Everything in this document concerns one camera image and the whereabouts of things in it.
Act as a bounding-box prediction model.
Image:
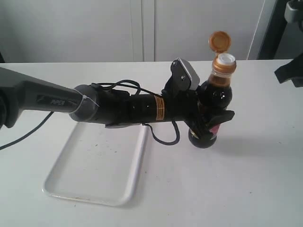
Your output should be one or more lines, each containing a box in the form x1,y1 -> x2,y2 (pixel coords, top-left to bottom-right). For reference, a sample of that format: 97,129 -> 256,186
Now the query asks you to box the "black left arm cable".
0,79 -> 179,151

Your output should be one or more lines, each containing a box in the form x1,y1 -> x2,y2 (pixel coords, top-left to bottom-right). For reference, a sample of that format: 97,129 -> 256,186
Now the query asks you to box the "white plastic tray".
43,122 -> 148,207

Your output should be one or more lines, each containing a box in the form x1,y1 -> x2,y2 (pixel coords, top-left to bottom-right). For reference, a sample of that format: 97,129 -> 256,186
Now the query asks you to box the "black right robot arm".
274,0 -> 303,87

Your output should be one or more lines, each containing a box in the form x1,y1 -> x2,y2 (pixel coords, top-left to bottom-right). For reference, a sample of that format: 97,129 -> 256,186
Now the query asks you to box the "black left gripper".
162,86 -> 235,140

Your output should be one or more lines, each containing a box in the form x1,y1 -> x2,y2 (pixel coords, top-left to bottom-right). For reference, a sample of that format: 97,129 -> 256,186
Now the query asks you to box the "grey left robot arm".
0,68 -> 234,137

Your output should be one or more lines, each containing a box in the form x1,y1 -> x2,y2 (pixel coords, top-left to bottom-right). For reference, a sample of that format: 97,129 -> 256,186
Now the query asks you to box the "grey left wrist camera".
163,58 -> 200,97

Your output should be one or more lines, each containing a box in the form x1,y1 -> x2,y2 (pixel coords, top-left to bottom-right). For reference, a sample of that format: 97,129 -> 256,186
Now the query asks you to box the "soy sauce bottle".
188,31 -> 237,148

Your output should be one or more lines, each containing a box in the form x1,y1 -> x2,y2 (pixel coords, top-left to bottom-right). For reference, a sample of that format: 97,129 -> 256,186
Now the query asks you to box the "dark panel in background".
257,0 -> 297,60

